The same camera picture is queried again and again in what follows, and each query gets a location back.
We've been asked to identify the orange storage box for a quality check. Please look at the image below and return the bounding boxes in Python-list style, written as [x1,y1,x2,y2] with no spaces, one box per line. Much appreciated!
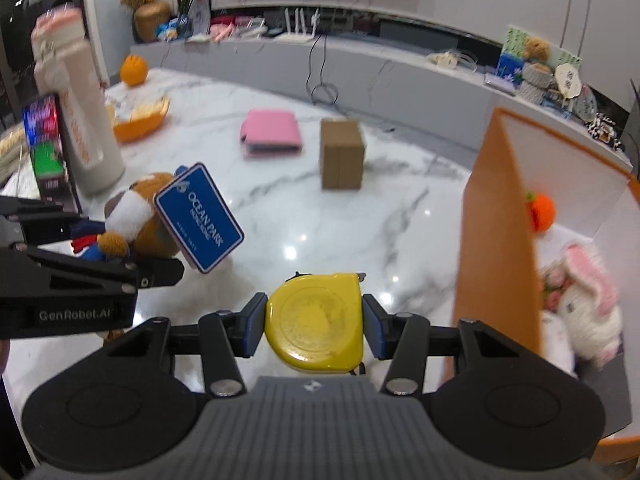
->
[451,107,640,443]

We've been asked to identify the smartphone with lit screen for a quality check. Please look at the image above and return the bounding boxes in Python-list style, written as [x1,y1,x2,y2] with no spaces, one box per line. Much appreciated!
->
[21,91,84,217]

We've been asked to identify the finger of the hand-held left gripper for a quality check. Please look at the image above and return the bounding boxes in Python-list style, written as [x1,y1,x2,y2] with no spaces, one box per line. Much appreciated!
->
[0,195,103,248]
[0,244,186,306]

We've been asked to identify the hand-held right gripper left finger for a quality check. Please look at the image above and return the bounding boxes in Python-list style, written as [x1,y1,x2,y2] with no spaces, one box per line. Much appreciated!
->
[107,291,270,397]

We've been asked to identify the black cable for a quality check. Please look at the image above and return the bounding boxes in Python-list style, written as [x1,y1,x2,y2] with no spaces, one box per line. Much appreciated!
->
[305,34,342,107]

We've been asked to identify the white router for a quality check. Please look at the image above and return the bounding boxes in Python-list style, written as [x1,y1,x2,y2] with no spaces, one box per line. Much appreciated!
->
[271,6,322,44]

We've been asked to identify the yellow tape measure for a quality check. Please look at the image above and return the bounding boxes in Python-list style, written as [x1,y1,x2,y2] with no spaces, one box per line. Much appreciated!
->
[265,271,369,376]

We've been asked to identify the white water bottle orange lettering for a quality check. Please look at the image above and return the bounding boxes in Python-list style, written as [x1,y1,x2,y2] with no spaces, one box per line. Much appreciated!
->
[30,6,126,197]

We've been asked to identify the black-and-white patterned item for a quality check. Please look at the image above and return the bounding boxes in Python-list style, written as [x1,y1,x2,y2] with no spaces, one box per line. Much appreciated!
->
[586,114,624,152]

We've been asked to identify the small brown teddy bear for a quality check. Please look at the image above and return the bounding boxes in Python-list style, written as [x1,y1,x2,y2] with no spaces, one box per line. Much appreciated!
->
[521,35,552,64]

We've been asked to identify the gold vase with dried plant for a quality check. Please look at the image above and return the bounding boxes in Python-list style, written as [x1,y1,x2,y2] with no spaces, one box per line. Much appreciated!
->
[116,0,174,44]

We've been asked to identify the stacked grey pots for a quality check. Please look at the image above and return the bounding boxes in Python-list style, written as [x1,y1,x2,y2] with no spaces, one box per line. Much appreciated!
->
[519,62,554,107]

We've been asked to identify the green printed card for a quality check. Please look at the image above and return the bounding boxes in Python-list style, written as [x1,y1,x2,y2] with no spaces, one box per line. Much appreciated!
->
[501,24,584,72]

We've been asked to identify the pink wallet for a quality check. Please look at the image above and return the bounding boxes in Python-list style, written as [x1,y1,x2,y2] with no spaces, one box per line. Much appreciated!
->
[238,108,305,160]

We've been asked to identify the plush bear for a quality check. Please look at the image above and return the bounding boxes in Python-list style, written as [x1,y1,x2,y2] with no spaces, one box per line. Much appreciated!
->
[70,172,187,262]

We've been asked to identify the brown cardboard box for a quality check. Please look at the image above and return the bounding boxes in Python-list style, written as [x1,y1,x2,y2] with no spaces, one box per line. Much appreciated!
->
[319,118,368,191]

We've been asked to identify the blue tissue box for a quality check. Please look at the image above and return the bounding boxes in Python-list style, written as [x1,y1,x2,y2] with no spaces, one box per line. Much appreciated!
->
[496,52,526,84]

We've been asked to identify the orange crochet fruit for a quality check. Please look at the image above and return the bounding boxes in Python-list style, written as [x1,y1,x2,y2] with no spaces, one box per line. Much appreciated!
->
[523,190,557,234]

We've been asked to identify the blue hang tag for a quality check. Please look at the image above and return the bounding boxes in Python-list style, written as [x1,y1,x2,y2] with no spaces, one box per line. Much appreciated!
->
[153,162,245,275]

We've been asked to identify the white crochet rabbit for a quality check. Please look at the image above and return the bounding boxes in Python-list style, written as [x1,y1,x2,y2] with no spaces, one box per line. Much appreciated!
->
[540,242,624,367]

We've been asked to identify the round white paper fan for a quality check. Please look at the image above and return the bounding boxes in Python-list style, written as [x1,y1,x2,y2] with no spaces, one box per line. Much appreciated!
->
[553,62,584,99]

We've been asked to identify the pink items on shelf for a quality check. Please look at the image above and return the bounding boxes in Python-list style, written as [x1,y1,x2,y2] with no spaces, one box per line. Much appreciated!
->
[209,15,267,42]

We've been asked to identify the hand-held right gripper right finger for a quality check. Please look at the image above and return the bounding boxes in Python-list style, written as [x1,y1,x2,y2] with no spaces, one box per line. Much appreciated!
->
[362,293,543,396]

